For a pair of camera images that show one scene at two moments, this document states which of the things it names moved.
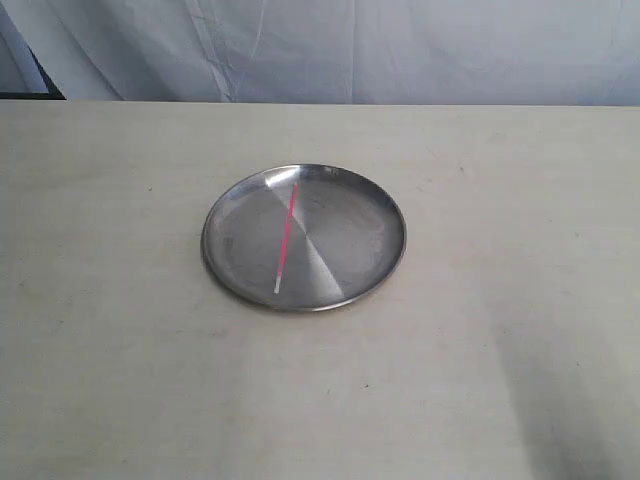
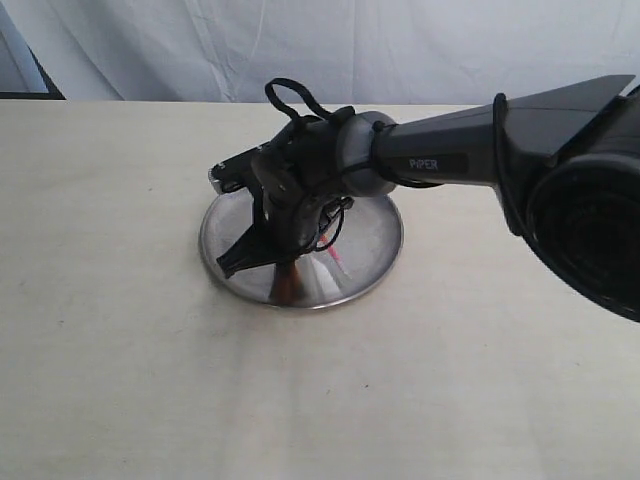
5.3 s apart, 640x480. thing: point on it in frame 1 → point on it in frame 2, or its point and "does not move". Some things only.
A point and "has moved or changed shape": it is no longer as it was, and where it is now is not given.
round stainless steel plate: (306, 237) does not move
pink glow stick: (286, 239) has moved or changed shape
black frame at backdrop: (54, 93) does not move
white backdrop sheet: (577, 53) does not move
